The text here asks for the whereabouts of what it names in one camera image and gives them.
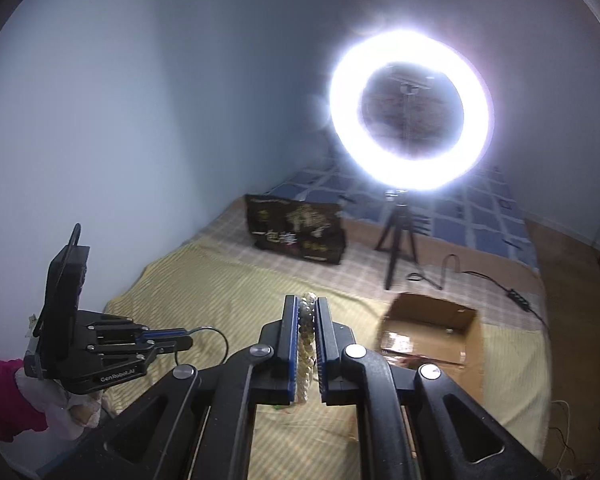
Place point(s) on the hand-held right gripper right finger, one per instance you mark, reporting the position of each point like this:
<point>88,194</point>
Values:
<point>323,345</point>

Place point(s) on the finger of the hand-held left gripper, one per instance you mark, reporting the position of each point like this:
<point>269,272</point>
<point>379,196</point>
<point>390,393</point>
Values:
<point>167,332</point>
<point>175,345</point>

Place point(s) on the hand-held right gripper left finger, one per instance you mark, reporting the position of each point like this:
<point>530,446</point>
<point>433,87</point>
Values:
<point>289,345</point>

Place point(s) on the person's left forearm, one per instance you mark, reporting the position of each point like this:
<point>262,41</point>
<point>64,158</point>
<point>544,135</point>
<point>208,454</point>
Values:
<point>5,400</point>

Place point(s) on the person's left hand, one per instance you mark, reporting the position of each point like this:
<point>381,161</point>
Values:
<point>75,410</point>

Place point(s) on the yellow blanket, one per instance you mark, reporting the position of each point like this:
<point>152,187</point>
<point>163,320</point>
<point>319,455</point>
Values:
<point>205,280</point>

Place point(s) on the beige checkered bed sheet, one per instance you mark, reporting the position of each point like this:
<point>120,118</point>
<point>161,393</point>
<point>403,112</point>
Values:
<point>360,270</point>

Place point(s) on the cardboard box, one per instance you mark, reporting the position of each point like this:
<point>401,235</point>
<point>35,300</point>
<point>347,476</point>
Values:
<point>430,322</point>

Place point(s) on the black printed bag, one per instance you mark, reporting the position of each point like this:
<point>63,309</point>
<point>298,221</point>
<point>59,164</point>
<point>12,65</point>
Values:
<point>295,230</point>

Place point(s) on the black tripod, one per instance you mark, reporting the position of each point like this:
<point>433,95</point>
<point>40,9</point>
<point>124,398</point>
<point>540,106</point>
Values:
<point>400,230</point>

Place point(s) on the blue plaid quilt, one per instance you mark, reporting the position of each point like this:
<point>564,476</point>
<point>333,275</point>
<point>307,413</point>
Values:
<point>490,220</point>

